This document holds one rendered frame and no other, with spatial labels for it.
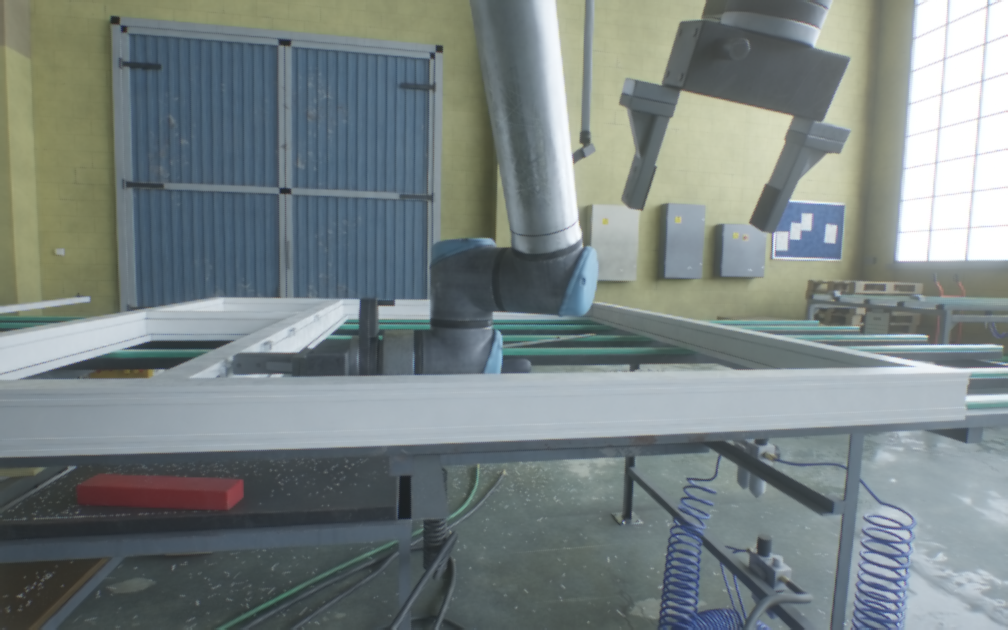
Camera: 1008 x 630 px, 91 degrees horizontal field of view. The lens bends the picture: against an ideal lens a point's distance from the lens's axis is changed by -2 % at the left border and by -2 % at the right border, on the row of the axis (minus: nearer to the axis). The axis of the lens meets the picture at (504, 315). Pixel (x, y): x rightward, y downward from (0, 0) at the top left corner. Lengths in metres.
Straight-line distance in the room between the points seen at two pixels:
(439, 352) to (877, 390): 0.60
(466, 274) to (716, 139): 8.15
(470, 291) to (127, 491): 0.83
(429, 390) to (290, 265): 6.67
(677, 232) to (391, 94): 4.46
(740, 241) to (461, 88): 4.68
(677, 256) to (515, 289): 7.35
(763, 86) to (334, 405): 0.50
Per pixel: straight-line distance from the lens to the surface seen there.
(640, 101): 0.45
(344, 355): 0.68
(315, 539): 1.11
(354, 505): 1.11
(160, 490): 1.21
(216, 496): 1.16
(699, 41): 0.46
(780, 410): 0.76
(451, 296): 0.69
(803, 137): 0.53
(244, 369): 0.76
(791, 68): 0.49
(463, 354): 0.70
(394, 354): 0.69
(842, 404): 0.82
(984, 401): 1.17
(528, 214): 0.59
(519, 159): 0.58
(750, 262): 8.64
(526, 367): 0.92
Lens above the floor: 1.06
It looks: 5 degrees down
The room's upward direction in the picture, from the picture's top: 1 degrees clockwise
